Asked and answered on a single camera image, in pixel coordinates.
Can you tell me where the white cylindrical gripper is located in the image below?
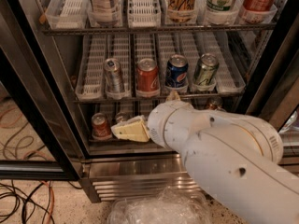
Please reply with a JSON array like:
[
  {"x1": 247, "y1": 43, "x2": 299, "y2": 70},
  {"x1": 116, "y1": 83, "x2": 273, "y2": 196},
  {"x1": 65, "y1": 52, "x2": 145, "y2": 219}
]
[{"x1": 111, "y1": 91, "x2": 200, "y2": 149}]

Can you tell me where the red coke can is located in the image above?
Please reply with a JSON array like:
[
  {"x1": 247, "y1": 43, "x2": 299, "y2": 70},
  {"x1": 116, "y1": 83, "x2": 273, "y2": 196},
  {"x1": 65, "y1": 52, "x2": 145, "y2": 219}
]
[{"x1": 137, "y1": 58, "x2": 158, "y2": 92}]

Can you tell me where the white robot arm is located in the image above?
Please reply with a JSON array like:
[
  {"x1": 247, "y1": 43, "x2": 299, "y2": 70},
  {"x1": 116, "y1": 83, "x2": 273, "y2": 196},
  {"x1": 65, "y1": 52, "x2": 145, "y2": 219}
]
[{"x1": 112, "y1": 99, "x2": 299, "y2": 224}]

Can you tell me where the green can bottom left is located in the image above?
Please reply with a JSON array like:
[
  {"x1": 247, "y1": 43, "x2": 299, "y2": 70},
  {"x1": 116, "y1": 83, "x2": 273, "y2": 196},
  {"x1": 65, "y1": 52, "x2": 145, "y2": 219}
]
[{"x1": 115, "y1": 112, "x2": 130, "y2": 123}]

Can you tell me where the blue pepsi can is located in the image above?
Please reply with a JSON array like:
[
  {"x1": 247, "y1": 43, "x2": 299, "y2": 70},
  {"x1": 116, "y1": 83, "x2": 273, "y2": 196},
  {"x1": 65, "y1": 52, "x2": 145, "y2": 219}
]
[{"x1": 165, "y1": 54, "x2": 189, "y2": 88}]

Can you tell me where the silver can middle shelf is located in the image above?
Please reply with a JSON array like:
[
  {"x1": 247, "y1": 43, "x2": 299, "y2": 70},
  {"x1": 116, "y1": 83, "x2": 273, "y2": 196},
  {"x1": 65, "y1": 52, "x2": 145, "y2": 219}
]
[{"x1": 104, "y1": 58, "x2": 124, "y2": 93}]

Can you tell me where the red can bottom shelf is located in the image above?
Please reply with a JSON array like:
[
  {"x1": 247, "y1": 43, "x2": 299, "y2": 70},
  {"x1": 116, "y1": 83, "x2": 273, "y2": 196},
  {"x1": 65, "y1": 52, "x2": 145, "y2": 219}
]
[{"x1": 92, "y1": 113, "x2": 112, "y2": 139}]

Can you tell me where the brown can bottom rear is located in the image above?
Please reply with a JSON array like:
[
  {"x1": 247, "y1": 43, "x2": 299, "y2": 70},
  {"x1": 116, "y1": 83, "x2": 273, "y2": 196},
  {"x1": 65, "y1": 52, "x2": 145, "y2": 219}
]
[{"x1": 205, "y1": 97, "x2": 222, "y2": 110}]

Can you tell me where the green can middle shelf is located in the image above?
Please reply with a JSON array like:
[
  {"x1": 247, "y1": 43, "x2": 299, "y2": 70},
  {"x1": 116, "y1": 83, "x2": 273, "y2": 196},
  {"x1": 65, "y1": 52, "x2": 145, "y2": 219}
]
[{"x1": 193, "y1": 53, "x2": 219, "y2": 86}]

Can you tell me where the stainless steel fridge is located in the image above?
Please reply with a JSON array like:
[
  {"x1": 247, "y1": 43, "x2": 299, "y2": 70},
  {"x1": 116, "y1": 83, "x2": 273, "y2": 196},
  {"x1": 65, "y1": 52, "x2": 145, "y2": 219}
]
[{"x1": 6, "y1": 0, "x2": 299, "y2": 203}]

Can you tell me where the gold striped can top shelf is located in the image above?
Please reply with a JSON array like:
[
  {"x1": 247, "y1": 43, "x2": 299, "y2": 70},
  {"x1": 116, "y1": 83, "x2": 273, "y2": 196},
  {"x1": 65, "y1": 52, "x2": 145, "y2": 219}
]
[{"x1": 167, "y1": 0, "x2": 196, "y2": 22}]

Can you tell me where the glass fridge door left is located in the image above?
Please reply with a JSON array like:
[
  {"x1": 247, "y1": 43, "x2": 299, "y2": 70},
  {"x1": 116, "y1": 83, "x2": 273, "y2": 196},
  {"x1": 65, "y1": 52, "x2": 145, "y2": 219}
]
[{"x1": 0, "y1": 0, "x2": 85, "y2": 180}]

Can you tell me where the clear plastic bag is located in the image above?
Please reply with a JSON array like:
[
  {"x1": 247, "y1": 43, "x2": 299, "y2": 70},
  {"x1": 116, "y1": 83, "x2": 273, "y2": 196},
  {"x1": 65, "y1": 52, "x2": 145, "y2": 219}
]
[{"x1": 107, "y1": 187, "x2": 212, "y2": 224}]

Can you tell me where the middle wire shelf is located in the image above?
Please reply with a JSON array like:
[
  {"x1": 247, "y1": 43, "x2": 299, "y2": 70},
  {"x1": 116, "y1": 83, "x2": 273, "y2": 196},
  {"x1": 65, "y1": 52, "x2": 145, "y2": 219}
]
[{"x1": 74, "y1": 92, "x2": 240, "y2": 105}]

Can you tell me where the wire shelf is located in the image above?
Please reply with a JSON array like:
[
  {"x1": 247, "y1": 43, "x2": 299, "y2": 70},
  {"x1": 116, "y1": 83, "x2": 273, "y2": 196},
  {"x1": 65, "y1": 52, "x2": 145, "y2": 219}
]
[
  {"x1": 42, "y1": 23, "x2": 276, "y2": 35},
  {"x1": 74, "y1": 92, "x2": 240, "y2": 105}
]

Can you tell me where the orange floor cable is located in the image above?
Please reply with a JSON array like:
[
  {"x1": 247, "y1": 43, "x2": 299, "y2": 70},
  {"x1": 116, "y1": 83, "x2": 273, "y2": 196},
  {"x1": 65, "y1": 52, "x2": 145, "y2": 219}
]
[{"x1": 40, "y1": 180, "x2": 56, "y2": 224}]

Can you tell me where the top wire shelf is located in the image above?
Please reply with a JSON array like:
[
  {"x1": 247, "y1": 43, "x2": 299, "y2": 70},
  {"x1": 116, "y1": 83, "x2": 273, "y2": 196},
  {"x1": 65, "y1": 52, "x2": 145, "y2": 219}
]
[{"x1": 42, "y1": 23, "x2": 276, "y2": 35}]

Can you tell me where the black floor cable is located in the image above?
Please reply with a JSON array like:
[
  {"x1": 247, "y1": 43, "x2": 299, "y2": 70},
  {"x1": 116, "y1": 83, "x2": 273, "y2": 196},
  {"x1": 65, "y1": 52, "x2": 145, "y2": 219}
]
[{"x1": 0, "y1": 180, "x2": 82, "y2": 224}]

